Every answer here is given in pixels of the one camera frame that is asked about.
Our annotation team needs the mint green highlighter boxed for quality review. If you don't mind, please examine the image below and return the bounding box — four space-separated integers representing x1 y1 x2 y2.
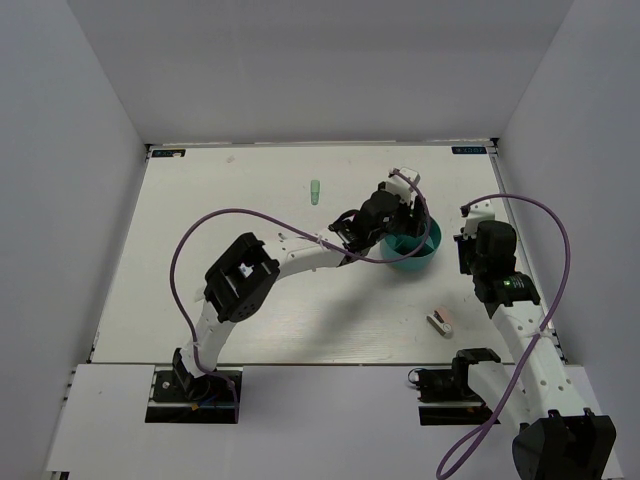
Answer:
310 179 321 206

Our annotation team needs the right corner table label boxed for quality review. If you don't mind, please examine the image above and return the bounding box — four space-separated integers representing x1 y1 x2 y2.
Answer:
451 145 487 155

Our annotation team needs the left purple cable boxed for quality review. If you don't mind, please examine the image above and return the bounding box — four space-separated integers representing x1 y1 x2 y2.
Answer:
169 169 431 424

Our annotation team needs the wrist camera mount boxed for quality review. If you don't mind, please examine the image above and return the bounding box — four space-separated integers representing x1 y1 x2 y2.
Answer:
460 200 495 239
384 167 420 204

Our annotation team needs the left corner table label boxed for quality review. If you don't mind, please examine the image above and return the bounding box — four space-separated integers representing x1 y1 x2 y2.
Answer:
151 149 186 158

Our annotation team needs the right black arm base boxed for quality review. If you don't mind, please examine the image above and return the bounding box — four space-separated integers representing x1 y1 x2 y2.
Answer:
407 348 501 426

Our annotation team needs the teal round organizer container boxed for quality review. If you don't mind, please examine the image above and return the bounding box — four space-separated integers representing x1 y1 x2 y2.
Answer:
379 217 443 275

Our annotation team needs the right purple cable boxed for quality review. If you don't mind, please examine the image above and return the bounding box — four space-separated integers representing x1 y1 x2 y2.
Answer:
437 193 572 476

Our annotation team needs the purple cable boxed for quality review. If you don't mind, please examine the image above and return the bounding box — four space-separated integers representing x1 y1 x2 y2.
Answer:
169 169 431 424
437 193 572 476

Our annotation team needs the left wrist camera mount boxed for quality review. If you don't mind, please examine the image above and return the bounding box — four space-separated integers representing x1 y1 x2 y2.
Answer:
384 167 420 204

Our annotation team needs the corner table label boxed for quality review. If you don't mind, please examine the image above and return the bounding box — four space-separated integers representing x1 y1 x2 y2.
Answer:
151 149 186 158
451 145 487 155

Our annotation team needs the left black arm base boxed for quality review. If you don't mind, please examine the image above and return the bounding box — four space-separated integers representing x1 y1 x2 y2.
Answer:
145 369 243 425

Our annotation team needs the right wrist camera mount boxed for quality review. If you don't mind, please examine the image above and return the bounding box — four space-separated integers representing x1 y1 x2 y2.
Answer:
460 200 495 239

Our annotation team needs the pink white eraser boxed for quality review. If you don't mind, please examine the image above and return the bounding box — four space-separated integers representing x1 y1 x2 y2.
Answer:
426 307 453 338

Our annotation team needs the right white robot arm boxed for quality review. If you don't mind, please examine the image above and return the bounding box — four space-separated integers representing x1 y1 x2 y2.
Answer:
451 218 616 479

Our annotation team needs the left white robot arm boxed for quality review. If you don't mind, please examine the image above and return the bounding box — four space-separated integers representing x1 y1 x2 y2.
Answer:
172 168 431 401

